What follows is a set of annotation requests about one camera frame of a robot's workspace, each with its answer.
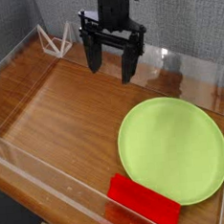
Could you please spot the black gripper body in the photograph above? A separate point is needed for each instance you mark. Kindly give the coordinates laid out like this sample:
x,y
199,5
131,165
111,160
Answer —
x,y
107,20

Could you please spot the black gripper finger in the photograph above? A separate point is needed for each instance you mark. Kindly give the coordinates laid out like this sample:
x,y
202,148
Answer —
x,y
92,48
129,63

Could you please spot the red rectangular block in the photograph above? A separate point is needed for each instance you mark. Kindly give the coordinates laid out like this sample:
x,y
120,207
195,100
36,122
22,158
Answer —
x,y
140,199

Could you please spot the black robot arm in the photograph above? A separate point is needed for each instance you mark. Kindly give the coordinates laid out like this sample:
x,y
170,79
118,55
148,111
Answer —
x,y
126,35

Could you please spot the green round plate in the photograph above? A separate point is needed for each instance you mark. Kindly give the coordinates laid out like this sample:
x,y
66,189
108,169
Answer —
x,y
173,147

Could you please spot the black box under table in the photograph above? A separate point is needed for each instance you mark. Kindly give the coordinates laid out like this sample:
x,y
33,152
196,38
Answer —
x,y
11,212

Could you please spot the clear acrylic enclosure wall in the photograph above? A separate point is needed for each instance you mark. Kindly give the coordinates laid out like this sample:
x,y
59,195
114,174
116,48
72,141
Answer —
x,y
59,127

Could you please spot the clear acrylic corner bracket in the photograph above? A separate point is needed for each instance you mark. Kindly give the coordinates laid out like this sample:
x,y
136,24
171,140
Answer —
x,y
54,46

